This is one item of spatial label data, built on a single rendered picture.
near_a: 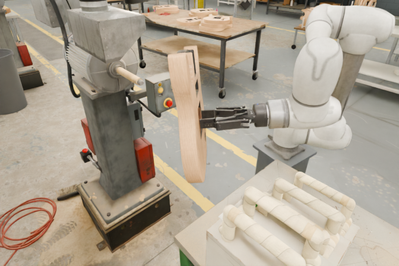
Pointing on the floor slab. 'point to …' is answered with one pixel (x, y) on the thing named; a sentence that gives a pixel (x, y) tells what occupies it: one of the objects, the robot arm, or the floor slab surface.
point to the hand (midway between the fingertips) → (201, 119)
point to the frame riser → (130, 222)
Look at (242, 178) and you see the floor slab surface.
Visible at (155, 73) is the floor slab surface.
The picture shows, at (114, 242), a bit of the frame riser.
